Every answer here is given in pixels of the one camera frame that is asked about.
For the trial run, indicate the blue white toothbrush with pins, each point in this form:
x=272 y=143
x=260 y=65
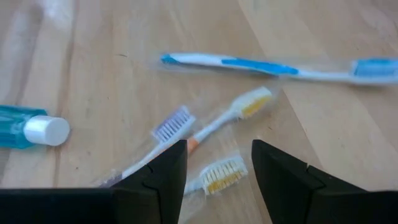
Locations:
x=258 y=65

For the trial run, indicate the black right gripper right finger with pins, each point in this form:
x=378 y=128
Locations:
x=295 y=199

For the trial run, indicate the orange white toothbrush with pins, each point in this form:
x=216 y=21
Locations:
x=252 y=102
x=224 y=174

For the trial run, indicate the blue mouthwash bottle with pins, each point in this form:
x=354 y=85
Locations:
x=18 y=127

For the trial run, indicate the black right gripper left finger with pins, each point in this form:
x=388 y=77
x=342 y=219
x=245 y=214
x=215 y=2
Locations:
x=149 y=202

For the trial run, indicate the purple white toothbrush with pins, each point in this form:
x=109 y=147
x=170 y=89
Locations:
x=174 y=124

